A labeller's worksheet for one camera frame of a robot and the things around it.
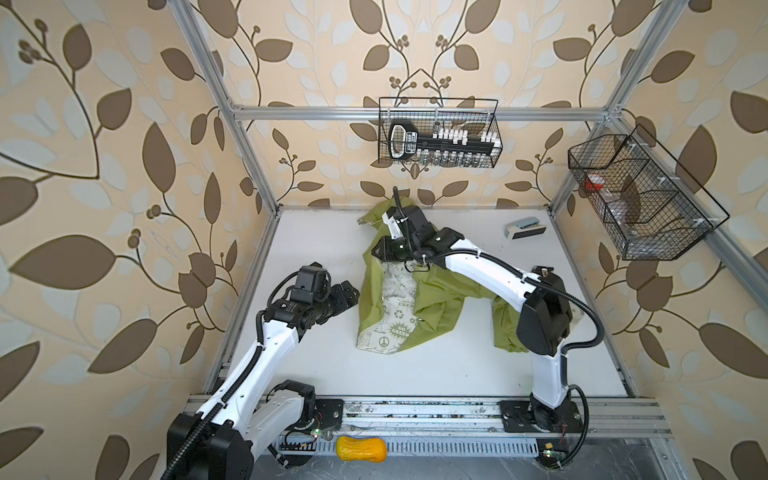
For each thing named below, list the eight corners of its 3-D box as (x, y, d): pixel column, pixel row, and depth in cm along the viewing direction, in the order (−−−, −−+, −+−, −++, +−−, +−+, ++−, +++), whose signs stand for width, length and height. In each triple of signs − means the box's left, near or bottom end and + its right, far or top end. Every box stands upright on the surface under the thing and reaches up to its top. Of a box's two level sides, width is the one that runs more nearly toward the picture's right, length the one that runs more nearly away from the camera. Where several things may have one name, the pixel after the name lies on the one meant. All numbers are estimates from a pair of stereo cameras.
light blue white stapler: (510, 243, 112) (513, 238, 109) (500, 228, 116) (502, 222, 114) (544, 235, 114) (548, 229, 112) (533, 220, 119) (536, 215, 116)
